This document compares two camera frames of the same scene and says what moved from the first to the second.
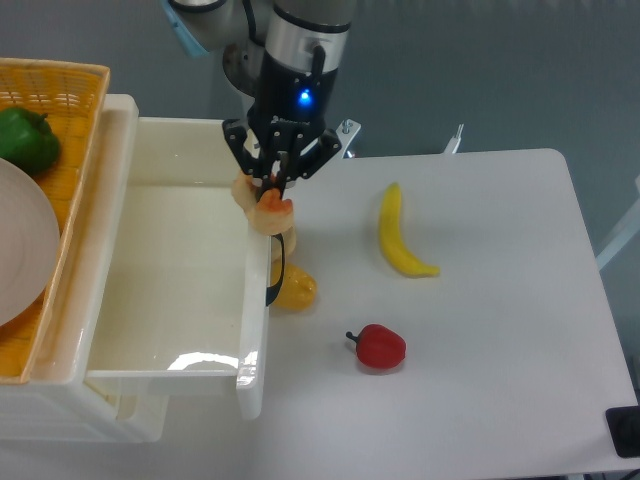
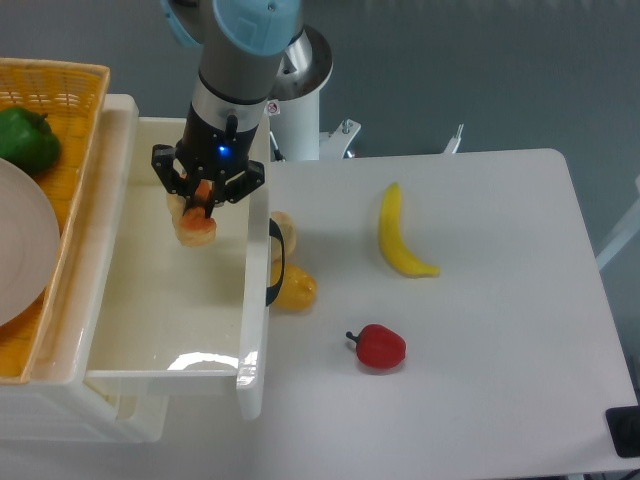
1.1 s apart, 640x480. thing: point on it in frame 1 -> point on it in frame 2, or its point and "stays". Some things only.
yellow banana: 392,239 stays
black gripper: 285,136 -> 211,160
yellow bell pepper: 298,290 stays
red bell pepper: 379,346 stays
